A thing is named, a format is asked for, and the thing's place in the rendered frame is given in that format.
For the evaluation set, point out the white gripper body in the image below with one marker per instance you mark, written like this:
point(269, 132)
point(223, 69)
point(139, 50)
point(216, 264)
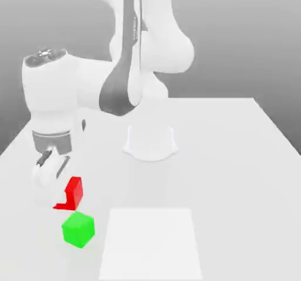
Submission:
point(48, 172)

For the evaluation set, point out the small red cube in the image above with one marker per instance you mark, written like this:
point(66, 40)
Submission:
point(76, 191)

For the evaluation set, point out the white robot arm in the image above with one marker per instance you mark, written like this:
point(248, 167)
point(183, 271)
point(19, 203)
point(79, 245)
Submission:
point(150, 50)

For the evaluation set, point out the small green cube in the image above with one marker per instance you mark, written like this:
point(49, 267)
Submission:
point(78, 229)

